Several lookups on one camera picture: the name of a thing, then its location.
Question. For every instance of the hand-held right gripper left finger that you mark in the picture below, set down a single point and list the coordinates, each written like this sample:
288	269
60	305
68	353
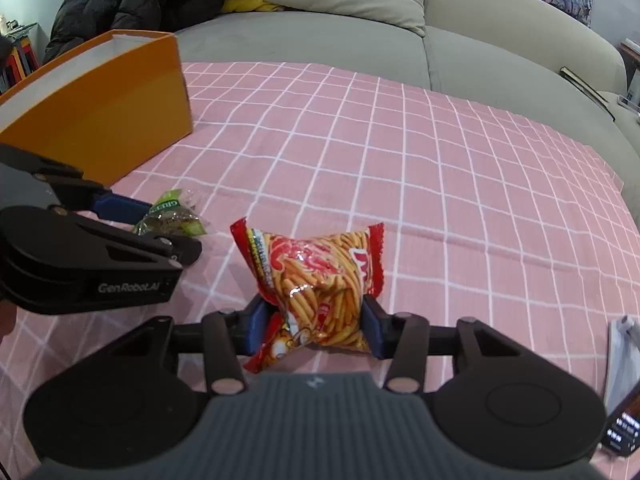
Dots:
257	325

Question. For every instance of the red stick snack packet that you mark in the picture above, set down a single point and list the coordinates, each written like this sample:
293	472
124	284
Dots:
310	280

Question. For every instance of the beige sofa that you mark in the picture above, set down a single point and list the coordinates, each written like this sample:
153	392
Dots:
350	55

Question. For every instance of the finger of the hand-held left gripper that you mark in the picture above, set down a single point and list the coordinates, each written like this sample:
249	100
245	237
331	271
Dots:
122	207
182	252

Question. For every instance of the pink checked blanket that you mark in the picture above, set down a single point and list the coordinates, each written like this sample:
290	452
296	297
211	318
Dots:
400	185

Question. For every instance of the light green snack packet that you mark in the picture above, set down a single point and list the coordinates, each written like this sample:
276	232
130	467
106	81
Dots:
175	217

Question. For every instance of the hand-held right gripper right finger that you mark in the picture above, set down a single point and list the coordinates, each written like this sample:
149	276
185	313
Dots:
372	332

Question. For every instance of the dark book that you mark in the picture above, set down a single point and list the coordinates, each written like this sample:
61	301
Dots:
585	87

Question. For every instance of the book shelf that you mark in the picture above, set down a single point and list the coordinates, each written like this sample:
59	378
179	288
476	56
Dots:
20	55

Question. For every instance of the orange cardboard box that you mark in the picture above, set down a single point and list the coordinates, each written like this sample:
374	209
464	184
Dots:
115	120

